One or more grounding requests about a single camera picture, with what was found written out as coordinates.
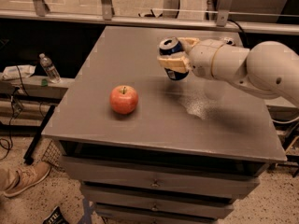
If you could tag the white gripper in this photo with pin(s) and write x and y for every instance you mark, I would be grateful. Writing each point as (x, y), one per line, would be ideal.
(202, 60)

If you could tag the blue pepsi can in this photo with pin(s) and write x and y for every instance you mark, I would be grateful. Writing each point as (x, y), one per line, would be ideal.
(171, 48)

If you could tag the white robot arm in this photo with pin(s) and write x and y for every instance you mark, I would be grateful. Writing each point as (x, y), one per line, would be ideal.
(268, 71)

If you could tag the orange soda can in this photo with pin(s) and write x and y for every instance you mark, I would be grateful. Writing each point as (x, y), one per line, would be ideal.
(229, 41)

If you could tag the red apple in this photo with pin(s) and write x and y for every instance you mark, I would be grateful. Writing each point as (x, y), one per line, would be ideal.
(123, 99)

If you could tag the grey drawer cabinet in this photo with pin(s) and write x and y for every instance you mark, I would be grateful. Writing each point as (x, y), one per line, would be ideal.
(189, 150)

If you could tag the metal window railing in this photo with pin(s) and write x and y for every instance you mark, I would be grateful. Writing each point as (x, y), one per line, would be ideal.
(254, 16)

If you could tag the clear plastic water bottle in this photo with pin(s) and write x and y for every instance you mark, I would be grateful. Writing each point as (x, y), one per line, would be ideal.
(49, 68)

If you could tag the low grey side bench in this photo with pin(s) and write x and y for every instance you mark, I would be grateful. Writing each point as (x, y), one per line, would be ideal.
(33, 89)

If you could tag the white crumpled cloth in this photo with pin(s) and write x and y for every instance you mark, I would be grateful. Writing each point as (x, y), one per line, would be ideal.
(18, 71)

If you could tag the black printed bag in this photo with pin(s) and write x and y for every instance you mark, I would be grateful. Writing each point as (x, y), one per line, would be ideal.
(56, 217)

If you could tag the tan sneaker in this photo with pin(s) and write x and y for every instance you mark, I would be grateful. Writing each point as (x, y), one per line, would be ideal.
(14, 182)

